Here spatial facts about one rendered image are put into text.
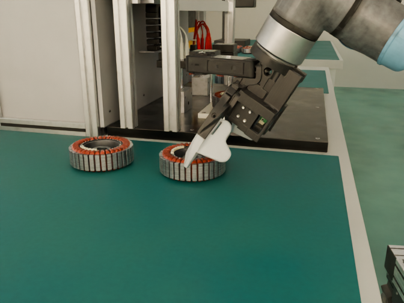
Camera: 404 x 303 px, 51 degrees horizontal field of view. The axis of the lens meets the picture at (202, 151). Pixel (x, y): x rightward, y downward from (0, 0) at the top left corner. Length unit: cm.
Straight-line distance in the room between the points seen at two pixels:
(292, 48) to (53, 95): 58
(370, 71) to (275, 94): 583
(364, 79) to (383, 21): 586
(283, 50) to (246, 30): 583
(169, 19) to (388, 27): 43
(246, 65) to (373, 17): 17
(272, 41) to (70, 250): 36
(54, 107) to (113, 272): 59
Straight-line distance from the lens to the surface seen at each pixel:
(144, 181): 68
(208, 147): 62
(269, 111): 60
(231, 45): 125
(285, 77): 60
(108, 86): 95
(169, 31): 86
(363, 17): 58
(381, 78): 646
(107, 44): 95
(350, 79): 642
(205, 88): 127
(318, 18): 58
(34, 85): 101
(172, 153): 70
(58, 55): 97
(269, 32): 59
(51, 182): 71
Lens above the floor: 101
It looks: 18 degrees down
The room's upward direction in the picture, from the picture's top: straight up
